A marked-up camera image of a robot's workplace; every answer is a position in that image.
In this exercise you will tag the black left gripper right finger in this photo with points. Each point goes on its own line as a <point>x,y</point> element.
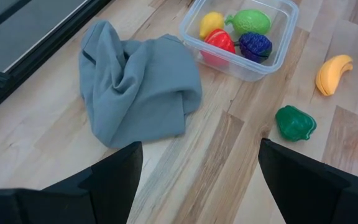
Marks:
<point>306,193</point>

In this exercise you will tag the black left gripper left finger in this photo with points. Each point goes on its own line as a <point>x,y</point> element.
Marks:
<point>113,186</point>

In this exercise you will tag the dark green toy bell pepper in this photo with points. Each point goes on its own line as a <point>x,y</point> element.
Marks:
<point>295,124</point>

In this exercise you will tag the yellow toy banana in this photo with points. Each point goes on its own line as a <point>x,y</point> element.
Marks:
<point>332,74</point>

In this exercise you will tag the purple toy grapes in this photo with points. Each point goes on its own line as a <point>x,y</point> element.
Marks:
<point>256,46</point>

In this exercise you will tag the red toy fruit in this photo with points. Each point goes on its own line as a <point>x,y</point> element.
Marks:
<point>219,42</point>

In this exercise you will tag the light green toy fruit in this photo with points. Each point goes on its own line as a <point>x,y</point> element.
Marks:
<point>250,21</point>

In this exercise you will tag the yellow toy lemon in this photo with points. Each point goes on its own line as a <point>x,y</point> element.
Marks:
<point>211,24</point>

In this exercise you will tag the grey cloth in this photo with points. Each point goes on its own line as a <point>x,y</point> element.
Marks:
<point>135,90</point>

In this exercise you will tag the clear plastic container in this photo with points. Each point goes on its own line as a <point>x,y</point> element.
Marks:
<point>250,70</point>

